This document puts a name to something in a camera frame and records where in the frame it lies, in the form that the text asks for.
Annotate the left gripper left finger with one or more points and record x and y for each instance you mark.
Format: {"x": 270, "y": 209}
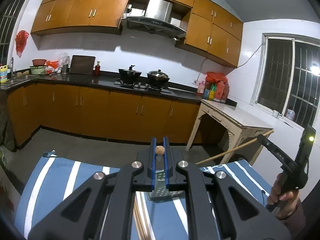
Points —
{"x": 102, "y": 207}

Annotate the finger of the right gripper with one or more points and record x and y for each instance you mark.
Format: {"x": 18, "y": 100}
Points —
{"x": 286, "y": 161}

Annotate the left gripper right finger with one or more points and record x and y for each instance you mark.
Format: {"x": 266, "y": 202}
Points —
{"x": 217, "y": 206}

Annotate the orange lower kitchen cabinets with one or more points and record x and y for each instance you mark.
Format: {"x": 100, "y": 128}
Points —
{"x": 99, "y": 113}

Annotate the blue striped tablecloth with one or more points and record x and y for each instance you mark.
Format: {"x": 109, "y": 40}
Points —
{"x": 55, "y": 178}

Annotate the green perforated utensil holder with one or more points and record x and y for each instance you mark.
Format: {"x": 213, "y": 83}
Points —
{"x": 160, "y": 192}

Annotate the old cream side table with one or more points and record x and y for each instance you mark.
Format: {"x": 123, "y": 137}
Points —
{"x": 241, "y": 126}

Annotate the right barred window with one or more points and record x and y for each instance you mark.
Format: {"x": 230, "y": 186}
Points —
{"x": 289, "y": 79}

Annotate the barred window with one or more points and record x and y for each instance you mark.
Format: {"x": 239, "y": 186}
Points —
{"x": 8, "y": 19}
{"x": 289, "y": 79}

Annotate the red oil bottles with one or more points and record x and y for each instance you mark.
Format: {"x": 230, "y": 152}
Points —
{"x": 221, "y": 93}

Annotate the red bag on counter corner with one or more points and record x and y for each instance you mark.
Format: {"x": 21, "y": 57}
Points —
{"x": 212, "y": 77}

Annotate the pink bottle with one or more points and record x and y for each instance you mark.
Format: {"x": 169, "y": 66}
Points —
{"x": 201, "y": 87}

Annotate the black gas stove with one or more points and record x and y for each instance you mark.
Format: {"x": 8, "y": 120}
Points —
{"x": 138, "y": 86}

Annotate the black lidded wok right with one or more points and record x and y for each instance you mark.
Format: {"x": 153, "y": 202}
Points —
{"x": 157, "y": 78}

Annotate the black wok left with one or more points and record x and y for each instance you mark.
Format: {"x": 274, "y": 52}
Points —
{"x": 129, "y": 75}

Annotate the red sauce bottle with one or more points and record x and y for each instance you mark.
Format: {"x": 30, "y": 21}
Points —
{"x": 97, "y": 69}

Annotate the dark wooden cutting board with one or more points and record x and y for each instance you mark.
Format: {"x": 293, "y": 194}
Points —
{"x": 82, "y": 65}

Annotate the green enamel basin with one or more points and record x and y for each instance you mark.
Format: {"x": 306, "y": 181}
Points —
{"x": 38, "y": 70}

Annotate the red bag near basins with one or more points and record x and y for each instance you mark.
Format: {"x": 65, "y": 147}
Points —
{"x": 51, "y": 66}

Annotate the sink faucet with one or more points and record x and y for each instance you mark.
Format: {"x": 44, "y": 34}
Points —
{"x": 12, "y": 69}

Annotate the clear plastic bag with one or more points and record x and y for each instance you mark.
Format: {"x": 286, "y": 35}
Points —
{"x": 64, "y": 58}

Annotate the red basin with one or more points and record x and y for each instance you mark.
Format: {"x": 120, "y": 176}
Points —
{"x": 39, "y": 62}

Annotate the yellow detergent bottle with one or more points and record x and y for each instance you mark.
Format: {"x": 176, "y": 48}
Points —
{"x": 3, "y": 73}

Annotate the steel range hood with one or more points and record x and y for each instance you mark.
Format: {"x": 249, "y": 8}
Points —
{"x": 161, "y": 17}

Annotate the left barred window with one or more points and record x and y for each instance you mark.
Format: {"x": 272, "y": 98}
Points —
{"x": 8, "y": 19}

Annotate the red plastic bag on wall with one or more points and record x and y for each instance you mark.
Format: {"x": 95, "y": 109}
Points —
{"x": 21, "y": 42}

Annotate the orange upper wall cabinets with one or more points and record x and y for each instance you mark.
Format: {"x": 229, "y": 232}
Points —
{"x": 203, "y": 27}

